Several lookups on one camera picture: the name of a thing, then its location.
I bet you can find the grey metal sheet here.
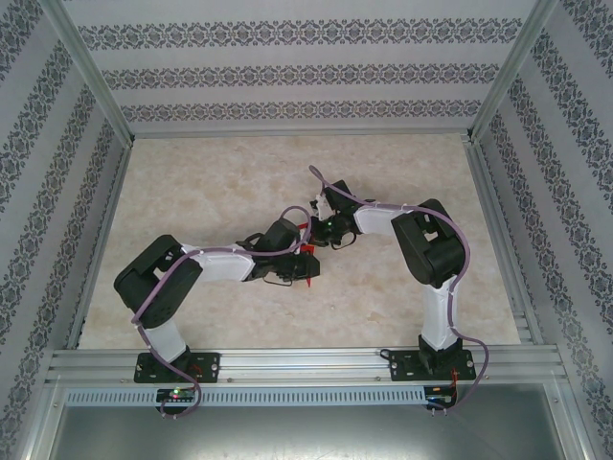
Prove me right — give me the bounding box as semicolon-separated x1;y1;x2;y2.
47;406;579;460

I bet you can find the aluminium back rail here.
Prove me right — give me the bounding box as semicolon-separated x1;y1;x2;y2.
128;126;473;141

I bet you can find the aluminium mounting rail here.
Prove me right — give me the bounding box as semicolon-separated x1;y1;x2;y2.
45;347;561;384

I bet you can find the slotted grey cable tray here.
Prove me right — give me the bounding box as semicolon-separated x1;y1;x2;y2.
64;385;427;408

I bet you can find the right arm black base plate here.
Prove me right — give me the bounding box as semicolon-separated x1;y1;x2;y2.
388;348;475;383

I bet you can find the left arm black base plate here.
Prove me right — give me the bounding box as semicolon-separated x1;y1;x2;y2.
133;352;221;384

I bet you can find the aluminium table side rail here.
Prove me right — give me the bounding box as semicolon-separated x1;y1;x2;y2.
465;141;546;345
65;141;135;350

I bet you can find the aluminium frame post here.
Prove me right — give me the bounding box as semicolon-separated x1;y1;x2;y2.
465;0;561;143
40;0;135;145

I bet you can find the aluminium frame beam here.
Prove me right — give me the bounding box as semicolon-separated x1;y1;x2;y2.
16;378;66;460
550;378;598;460

